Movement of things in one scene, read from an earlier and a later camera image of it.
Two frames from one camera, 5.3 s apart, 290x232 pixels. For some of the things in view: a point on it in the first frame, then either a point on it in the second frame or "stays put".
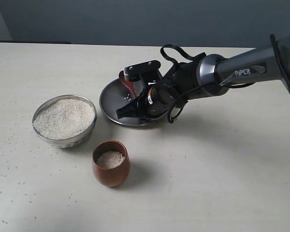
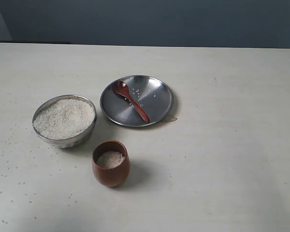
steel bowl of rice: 65,121 stays put
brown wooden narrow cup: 111,163 stays put
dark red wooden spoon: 128,83 -> 123,87
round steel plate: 115,95 stays put
